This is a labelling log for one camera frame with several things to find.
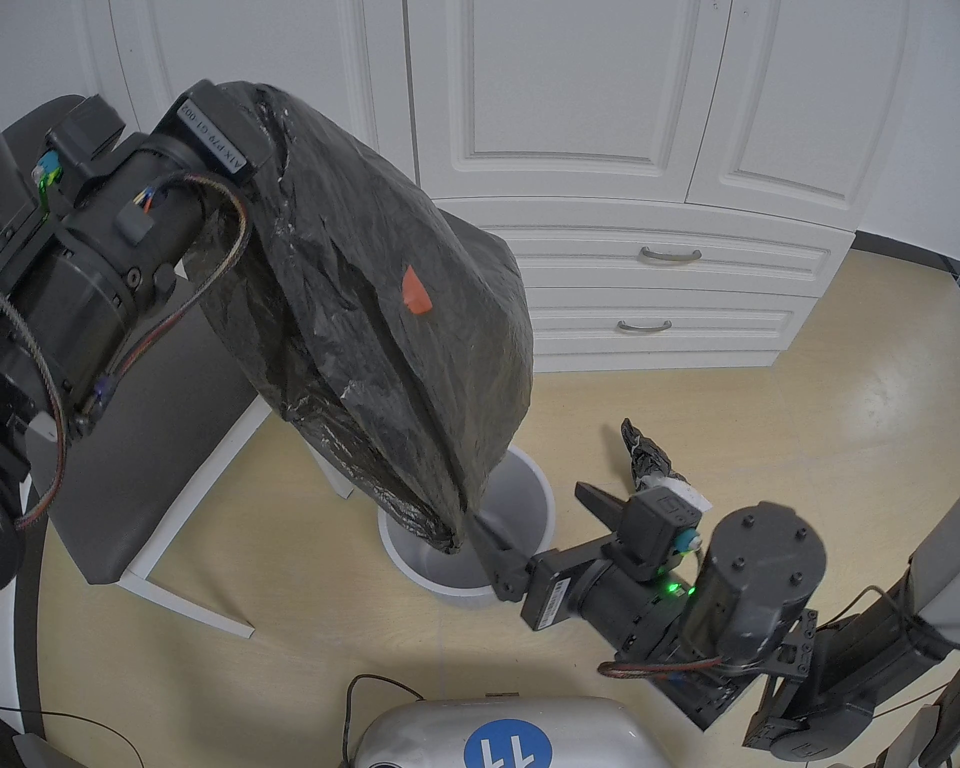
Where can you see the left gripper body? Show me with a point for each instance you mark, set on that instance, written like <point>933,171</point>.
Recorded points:
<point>210,142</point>

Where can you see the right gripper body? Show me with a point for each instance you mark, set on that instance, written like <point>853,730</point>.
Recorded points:
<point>600,600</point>

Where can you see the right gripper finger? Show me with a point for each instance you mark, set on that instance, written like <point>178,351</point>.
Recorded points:
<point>606,510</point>
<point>506,570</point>

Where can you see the black plastic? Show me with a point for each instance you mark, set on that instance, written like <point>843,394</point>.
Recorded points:
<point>645,450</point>

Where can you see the black plastic bag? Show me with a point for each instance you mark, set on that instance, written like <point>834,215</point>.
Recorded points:
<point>360,225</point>

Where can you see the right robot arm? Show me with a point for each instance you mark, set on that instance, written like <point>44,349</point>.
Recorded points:
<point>757,577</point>

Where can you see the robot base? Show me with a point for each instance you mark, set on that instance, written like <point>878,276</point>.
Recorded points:
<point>450,727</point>

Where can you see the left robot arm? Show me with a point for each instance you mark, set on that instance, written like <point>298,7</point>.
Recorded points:
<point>45,315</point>

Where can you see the white trash bin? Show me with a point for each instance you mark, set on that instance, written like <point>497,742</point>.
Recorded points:
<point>525,495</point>

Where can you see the white chair dark grey seat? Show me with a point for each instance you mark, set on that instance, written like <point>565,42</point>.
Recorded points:
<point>150,450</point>

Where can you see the white wardrobe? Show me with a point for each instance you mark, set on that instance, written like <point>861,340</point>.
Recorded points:
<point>600,75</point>

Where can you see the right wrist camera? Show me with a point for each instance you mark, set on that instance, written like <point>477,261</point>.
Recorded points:
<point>660,525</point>

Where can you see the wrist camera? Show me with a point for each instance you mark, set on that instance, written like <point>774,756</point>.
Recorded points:
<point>86,135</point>
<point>660,525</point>

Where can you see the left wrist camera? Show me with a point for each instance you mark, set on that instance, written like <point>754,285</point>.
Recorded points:
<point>86,135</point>

